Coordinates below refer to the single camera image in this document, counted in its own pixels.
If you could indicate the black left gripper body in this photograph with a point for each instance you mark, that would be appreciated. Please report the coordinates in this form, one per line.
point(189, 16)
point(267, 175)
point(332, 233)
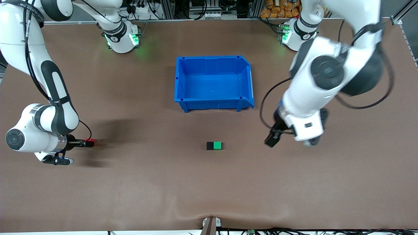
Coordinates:
point(278, 125)

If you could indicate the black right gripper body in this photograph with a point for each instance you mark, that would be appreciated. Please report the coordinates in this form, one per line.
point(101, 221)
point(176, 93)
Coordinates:
point(71, 143)

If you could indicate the small red cube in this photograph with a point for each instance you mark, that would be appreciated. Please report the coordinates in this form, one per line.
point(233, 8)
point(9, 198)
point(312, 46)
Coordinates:
point(91, 140)

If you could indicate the small green cube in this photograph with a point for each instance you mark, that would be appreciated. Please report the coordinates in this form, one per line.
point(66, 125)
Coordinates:
point(217, 145)

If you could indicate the small black cube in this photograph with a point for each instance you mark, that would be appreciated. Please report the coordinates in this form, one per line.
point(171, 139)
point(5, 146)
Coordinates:
point(210, 146)

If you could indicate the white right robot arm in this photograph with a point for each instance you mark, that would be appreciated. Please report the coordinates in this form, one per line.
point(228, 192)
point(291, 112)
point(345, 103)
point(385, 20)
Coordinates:
point(19, 42)

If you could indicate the brown table mat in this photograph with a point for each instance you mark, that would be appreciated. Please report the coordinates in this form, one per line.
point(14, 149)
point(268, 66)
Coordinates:
point(130, 182)

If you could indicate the blue plastic storage bin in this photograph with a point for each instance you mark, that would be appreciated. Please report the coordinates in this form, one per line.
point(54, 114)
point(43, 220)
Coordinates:
point(212, 85)

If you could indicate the pile of orange items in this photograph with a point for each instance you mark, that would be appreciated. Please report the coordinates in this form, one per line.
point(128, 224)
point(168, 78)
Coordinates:
point(277, 12)

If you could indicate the white power strip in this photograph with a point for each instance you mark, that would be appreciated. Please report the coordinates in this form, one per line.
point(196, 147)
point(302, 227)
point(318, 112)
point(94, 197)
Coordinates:
point(140, 8)

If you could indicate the brown camera mount bar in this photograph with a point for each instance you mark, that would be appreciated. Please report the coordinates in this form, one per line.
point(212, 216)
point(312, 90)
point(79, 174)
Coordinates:
point(210, 227)

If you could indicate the aluminium frame strut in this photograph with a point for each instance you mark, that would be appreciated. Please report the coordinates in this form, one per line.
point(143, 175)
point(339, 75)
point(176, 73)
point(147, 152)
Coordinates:
point(403, 11)
point(256, 8)
point(168, 9)

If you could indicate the small white corner bracket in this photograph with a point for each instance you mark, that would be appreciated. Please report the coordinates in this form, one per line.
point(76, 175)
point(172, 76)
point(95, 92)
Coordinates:
point(396, 21)

